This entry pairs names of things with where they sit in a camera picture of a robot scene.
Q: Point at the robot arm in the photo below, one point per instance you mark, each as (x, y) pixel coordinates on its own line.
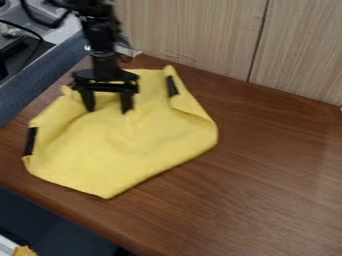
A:
(99, 23)

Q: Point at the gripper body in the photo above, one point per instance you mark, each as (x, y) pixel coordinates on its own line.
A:
(106, 75)

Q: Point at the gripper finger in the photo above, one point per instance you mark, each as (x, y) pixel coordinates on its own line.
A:
(88, 99)
(127, 101)

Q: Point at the yellow cloth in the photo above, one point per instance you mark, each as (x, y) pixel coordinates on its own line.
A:
(120, 143)

